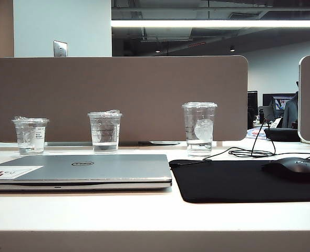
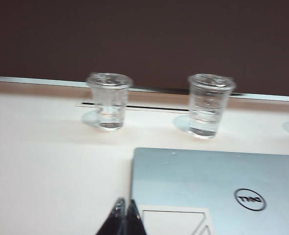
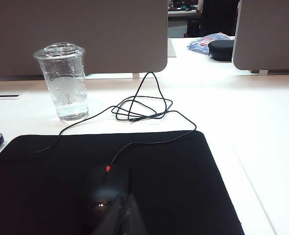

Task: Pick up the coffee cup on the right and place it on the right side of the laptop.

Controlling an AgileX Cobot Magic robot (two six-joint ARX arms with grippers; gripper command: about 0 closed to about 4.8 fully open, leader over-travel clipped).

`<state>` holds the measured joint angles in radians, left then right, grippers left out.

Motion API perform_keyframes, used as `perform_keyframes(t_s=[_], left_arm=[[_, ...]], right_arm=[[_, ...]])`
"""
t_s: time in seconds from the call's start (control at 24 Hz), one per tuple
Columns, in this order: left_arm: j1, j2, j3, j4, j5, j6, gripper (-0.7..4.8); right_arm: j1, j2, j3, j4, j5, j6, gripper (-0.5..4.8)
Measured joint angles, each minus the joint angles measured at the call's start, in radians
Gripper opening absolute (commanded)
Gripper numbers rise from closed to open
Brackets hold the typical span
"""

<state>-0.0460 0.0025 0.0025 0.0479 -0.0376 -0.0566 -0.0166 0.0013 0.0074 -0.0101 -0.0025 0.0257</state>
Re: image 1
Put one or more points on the tall clear plastic cup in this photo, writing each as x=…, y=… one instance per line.
x=197, y=118

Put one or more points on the medium clear plastic cup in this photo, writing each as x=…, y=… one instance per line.
x=105, y=131

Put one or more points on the silver Dell laptop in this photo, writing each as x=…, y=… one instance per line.
x=105, y=170

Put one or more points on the short clear cup with label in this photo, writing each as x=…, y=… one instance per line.
x=29, y=136

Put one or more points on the black mouse pad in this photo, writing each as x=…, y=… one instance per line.
x=223, y=183

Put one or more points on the dark computer monitor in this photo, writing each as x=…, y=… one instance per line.
x=252, y=105

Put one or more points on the blue white plastic package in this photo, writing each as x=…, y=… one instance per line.
x=256, y=134

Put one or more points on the long ceiling light strip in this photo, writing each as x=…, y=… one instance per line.
x=210, y=23

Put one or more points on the black monitor with lit screen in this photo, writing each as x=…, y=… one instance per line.
x=272, y=98

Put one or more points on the black oval zipper case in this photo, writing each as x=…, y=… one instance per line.
x=283, y=134

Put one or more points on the person in dark jacket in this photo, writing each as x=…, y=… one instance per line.
x=291, y=113

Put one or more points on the black computer mouse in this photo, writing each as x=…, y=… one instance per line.
x=291, y=169

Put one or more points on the white partition foot bracket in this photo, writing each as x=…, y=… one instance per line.
x=219, y=144

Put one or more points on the metal wall switch plate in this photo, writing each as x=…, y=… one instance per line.
x=60, y=48

